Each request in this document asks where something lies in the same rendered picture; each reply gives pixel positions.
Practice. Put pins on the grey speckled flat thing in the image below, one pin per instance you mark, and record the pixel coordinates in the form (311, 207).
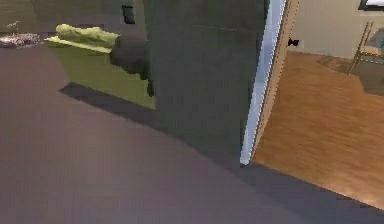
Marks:
(18, 40)

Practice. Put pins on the wooden frame chair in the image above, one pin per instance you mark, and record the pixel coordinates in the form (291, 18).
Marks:
(361, 46)

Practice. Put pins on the dark framed window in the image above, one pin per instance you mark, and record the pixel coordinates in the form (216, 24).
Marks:
(371, 4)

